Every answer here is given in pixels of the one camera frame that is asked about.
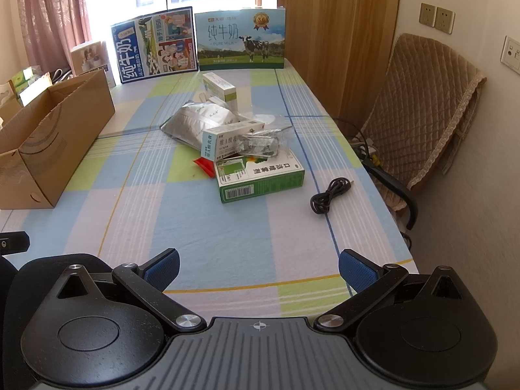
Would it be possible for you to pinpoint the wooden wardrobe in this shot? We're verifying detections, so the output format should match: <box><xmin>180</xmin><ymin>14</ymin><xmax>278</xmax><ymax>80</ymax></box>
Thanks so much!
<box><xmin>278</xmin><ymin>0</ymin><xmax>399</xmax><ymax>127</ymax></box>

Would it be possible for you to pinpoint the pink curtain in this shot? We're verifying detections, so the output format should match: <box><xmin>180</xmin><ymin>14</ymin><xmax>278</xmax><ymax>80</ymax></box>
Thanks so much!
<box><xmin>17</xmin><ymin>0</ymin><xmax>91</xmax><ymax>72</ymax></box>

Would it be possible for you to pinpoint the black cable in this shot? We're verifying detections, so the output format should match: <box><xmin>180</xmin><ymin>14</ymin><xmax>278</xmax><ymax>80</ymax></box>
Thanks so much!
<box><xmin>309</xmin><ymin>176</ymin><xmax>355</xmax><ymax>215</ymax></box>

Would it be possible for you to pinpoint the checkered tablecloth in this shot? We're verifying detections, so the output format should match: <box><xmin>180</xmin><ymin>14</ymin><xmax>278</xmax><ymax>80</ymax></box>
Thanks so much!
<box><xmin>1</xmin><ymin>65</ymin><xmax>417</xmax><ymax>319</ymax></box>

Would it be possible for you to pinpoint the clear plastic case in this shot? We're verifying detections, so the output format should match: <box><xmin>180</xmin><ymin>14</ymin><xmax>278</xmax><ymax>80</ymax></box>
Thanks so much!
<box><xmin>234</xmin><ymin>114</ymin><xmax>293</xmax><ymax>159</ymax></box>

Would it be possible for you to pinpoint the beige wall socket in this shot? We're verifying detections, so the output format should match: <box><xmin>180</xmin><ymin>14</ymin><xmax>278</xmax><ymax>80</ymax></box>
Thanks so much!
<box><xmin>434</xmin><ymin>7</ymin><xmax>455</xmax><ymax>34</ymax></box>
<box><xmin>419</xmin><ymin>3</ymin><xmax>436</xmax><ymax>27</ymax></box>

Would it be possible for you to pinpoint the silver foil bag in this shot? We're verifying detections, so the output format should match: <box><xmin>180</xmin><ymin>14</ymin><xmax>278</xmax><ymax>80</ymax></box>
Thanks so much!
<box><xmin>160</xmin><ymin>101</ymin><xmax>238</xmax><ymax>150</ymax></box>

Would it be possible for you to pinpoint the brown quilted chair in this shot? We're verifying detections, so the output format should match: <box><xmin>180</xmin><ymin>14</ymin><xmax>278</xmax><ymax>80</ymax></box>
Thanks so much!
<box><xmin>354</xmin><ymin>33</ymin><xmax>487</xmax><ymax>229</ymax></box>

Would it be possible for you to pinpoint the red candy packet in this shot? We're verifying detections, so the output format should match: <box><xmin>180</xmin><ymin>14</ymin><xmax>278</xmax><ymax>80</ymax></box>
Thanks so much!
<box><xmin>194</xmin><ymin>157</ymin><xmax>216</xmax><ymax>178</ymax></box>

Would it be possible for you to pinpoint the green mouth spray box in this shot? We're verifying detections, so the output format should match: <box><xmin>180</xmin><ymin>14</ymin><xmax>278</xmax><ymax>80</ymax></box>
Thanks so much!
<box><xmin>214</xmin><ymin>149</ymin><xmax>305</xmax><ymax>203</ymax></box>

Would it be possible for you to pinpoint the white green medicine box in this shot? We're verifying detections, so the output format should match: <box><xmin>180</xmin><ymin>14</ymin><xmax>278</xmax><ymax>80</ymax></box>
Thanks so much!
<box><xmin>202</xmin><ymin>72</ymin><xmax>237</xmax><ymax>103</ymax></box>

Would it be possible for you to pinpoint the green cow milk box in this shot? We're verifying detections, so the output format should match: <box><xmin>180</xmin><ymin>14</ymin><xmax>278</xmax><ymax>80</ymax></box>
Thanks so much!
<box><xmin>195</xmin><ymin>7</ymin><xmax>286</xmax><ymax>71</ymax></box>

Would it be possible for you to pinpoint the brown cardboard box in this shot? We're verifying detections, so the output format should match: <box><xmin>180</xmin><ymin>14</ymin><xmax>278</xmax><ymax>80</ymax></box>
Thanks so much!
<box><xmin>0</xmin><ymin>71</ymin><xmax>115</xmax><ymax>210</ymax></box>

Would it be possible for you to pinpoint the white wall outlet plate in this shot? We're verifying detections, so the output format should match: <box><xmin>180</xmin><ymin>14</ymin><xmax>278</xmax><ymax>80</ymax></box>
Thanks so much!
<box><xmin>500</xmin><ymin>35</ymin><xmax>520</xmax><ymax>74</ymax></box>

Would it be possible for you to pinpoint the white appliance product box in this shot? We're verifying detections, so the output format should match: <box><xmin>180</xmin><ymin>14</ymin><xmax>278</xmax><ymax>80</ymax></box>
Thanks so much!
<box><xmin>70</xmin><ymin>41</ymin><xmax>115</xmax><ymax>88</ymax></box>

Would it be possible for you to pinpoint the light blue cream box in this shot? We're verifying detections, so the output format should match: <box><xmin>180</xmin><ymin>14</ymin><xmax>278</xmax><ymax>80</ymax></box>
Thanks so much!
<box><xmin>200</xmin><ymin>121</ymin><xmax>265</xmax><ymax>162</ymax></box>

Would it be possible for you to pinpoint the blue milk carton box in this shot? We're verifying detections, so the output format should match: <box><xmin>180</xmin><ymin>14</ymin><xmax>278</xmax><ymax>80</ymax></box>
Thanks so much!
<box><xmin>111</xmin><ymin>6</ymin><xmax>197</xmax><ymax>84</ymax></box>

